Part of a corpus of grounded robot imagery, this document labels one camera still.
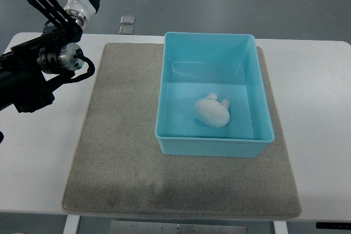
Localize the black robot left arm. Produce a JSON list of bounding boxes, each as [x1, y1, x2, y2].
[[1, 0, 95, 112]]

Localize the black object at left edge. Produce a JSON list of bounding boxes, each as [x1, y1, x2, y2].
[[0, 132, 4, 143]]

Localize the metal floor plate upper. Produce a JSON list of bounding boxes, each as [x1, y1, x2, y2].
[[120, 15, 135, 25]]

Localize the grey felt mat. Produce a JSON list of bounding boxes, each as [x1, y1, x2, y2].
[[62, 43, 302, 220]]

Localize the metal floor plate lower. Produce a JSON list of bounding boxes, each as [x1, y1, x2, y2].
[[119, 26, 134, 35]]

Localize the blue plastic box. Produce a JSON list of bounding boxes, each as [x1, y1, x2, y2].
[[155, 32, 275, 157]]

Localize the black table control panel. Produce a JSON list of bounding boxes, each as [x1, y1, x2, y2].
[[316, 222, 351, 230]]

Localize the metal table base plate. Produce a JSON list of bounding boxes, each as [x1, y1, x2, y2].
[[109, 221, 247, 234]]

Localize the metal floor plate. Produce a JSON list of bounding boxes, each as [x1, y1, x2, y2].
[[120, 15, 135, 25], [119, 26, 134, 35]]

